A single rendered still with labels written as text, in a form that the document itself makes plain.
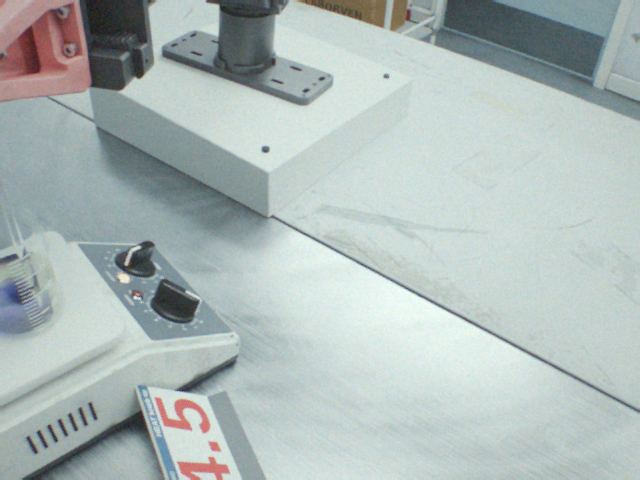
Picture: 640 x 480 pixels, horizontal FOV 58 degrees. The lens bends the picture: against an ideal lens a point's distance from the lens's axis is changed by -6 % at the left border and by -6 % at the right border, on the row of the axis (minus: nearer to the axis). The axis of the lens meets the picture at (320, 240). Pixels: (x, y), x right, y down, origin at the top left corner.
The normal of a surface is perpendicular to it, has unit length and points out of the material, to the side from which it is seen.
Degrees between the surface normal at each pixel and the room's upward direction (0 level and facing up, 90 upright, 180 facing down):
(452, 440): 0
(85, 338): 0
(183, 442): 40
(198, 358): 90
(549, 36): 90
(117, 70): 91
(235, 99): 3
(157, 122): 90
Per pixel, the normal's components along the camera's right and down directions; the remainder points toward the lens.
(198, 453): 0.62, -0.73
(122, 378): 0.65, 0.53
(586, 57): -0.59, 0.50
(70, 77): 0.83, 0.41
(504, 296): 0.06, -0.75
